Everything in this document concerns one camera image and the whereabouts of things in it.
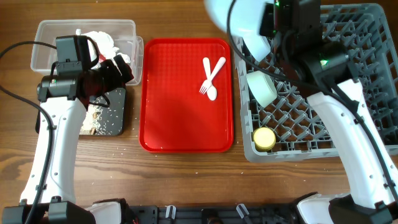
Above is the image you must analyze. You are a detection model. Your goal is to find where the red snack wrapper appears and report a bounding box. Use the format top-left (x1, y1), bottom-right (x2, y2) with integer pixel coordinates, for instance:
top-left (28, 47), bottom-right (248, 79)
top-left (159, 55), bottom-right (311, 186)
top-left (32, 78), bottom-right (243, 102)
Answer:
top-left (99, 54), bottom-right (106, 62)

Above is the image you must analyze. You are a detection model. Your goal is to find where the blue bowl with food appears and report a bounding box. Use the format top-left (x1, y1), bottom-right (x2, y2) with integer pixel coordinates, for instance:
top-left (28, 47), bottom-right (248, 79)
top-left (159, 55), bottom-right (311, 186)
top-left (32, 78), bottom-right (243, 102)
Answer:
top-left (243, 34), bottom-right (271, 62)

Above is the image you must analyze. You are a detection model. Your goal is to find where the white tissue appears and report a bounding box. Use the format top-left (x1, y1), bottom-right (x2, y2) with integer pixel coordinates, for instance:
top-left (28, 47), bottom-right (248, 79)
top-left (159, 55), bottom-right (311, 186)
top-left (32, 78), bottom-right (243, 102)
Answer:
top-left (75, 29), bottom-right (131, 68)

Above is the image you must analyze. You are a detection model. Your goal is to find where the light blue plate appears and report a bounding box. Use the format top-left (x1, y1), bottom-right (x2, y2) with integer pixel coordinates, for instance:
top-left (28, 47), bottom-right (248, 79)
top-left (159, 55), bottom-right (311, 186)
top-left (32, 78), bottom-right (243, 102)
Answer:
top-left (203, 0), bottom-right (268, 34)

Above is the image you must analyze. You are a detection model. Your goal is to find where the light green bowl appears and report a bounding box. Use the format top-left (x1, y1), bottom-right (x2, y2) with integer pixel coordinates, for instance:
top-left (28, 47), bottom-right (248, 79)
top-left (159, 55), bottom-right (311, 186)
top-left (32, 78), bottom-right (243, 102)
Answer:
top-left (246, 71), bottom-right (277, 108)

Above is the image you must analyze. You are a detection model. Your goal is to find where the white plastic fork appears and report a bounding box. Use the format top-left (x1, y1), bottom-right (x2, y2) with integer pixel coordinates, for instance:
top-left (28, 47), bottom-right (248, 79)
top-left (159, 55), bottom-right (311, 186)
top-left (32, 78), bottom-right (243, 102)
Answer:
top-left (200, 57), bottom-right (226, 94)

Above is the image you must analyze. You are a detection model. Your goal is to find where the yellow plastic cup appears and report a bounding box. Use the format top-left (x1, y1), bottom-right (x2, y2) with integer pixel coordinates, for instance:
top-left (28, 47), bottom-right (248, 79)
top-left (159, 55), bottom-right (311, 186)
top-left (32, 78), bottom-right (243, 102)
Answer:
top-left (252, 127), bottom-right (276, 152)

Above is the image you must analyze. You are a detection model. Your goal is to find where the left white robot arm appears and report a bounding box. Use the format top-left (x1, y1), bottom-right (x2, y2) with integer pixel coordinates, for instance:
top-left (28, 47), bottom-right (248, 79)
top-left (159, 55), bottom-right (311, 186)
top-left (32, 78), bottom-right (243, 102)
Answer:
top-left (2, 35), bottom-right (139, 223)

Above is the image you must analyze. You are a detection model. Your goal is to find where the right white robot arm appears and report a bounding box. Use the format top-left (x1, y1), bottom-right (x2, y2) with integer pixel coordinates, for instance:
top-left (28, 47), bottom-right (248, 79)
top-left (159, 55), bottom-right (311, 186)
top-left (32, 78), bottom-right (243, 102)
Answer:
top-left (260, 1), bottom-right (397, 223)

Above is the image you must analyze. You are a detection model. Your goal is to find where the black waste tray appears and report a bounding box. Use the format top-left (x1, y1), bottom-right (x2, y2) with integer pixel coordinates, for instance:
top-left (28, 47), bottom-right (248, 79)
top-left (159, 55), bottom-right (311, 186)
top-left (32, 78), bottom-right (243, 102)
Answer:
top-left (40, 88), bottom-right (126, 140)

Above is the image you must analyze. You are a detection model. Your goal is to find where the grey dishwasher rack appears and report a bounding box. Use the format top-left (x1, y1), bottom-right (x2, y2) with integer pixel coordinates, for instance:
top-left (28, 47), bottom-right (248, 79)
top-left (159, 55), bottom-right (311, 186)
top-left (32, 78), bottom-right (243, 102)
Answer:
top-left (234, 3), bottom-right (397, 163)

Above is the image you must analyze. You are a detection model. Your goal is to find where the clear plastic bin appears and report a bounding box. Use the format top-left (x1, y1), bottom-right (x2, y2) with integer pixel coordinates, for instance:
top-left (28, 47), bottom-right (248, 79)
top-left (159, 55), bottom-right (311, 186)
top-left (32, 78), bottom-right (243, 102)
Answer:
top-left (35, 19), bottom-right (144, 86)

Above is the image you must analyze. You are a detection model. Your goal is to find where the food scraps and rice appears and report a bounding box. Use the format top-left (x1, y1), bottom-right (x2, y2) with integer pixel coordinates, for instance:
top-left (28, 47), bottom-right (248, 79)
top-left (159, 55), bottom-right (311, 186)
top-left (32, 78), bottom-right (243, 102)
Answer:
top-left (80, 104), bottom-right (106, 135)

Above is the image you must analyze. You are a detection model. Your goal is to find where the red plastic tray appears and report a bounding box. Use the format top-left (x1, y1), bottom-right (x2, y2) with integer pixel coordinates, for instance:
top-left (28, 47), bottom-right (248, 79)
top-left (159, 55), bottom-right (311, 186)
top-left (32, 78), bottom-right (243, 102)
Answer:
top-left (139, 38), bottom-right (234, 153)

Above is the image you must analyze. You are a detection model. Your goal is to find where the white plastic spoon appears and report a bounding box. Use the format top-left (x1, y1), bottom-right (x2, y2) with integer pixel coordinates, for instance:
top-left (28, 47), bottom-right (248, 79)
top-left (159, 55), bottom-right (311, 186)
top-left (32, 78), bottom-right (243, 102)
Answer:
top-left (203, 57), bottom-right (217, 101)

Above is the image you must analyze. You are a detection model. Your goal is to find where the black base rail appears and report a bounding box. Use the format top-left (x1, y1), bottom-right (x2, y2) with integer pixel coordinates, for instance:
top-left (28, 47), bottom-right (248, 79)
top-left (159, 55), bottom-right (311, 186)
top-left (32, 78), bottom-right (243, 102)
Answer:
top-left (121, 203), bottom-right (302, 224)

